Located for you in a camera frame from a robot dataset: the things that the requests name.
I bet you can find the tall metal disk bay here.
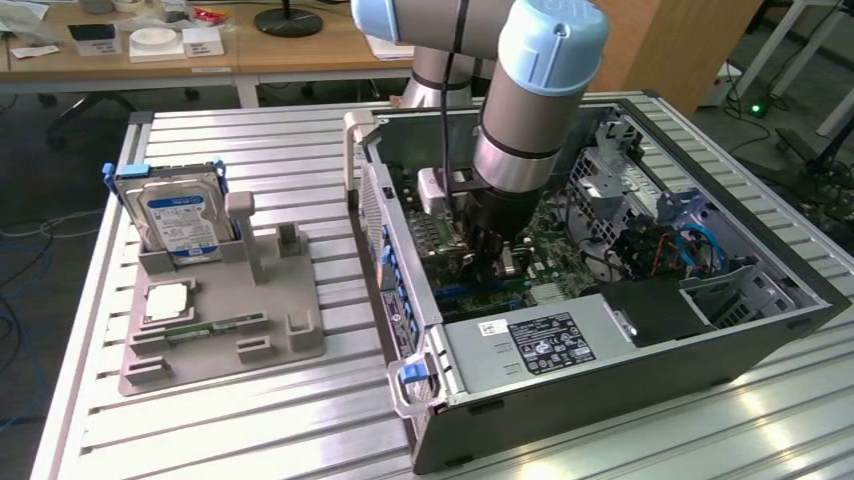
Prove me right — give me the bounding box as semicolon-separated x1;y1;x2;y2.
558;119;675;236

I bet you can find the blue expansion slot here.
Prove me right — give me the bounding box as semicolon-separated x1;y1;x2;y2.
432;279;508;300

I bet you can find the white table frame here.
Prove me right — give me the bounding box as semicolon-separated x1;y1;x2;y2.
732;0;854;137

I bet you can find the black tripod stand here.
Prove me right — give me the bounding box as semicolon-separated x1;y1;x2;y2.
772;94;854;177

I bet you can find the white paper label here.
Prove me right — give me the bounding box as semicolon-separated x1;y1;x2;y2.
9;44;61;60

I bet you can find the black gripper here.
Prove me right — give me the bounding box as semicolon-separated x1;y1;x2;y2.
464;185;536;246

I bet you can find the green motherboard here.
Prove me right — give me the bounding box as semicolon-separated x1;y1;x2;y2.
398;182;601;321

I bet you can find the blue floor cable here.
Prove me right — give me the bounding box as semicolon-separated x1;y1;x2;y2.
0;214;55;432

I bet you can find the graphics card with fan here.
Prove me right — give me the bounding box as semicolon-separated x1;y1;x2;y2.
458;238;534;291

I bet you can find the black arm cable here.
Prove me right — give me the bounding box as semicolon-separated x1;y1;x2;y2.
436;0;472;202

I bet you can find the grey power supply unit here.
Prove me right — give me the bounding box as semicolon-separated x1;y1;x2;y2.
442;294;636;394

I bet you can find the wooden desk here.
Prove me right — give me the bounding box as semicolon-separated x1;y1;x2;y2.
0;0;601;97

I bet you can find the open black PC case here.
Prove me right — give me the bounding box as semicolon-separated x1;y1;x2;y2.
340;97;854;476

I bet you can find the black chair base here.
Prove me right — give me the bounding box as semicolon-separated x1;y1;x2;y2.
35;87;202;147

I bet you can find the silver CPU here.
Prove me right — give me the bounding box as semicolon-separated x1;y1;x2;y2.
143;284;192;325

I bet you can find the hard disk in blue carrier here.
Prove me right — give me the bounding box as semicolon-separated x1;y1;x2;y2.
98;157;232;267

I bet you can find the black plastic shroud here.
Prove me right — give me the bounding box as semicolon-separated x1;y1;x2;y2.
596;277;719;349

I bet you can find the grey parts rack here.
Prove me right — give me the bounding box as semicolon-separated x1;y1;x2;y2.
117;190;328;399

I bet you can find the white box black top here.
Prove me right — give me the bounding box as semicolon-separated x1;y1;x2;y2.
65;23;125;57

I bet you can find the blue wire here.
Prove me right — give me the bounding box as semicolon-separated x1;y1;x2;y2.
669;224;728;277

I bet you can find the wooden cabinet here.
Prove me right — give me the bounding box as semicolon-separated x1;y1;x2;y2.
578;0;765;116

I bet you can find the low metal disk bay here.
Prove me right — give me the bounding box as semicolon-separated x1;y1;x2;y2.
676;262;812;331

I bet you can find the plain white box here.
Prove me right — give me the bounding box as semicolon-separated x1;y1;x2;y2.
180;25;225;59

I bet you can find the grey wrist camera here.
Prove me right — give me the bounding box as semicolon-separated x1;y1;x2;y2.
416;167;478;214

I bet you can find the white paper stack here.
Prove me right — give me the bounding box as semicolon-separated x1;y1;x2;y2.
362;35;416;61

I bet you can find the white box with bowl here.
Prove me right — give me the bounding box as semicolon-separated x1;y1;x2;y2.
126;27;188;64

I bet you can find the black round lamp base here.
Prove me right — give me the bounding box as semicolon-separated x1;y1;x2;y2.
252;0;325;39

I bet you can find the green RAM stick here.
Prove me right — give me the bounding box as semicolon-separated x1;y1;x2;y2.
162;319;245;344

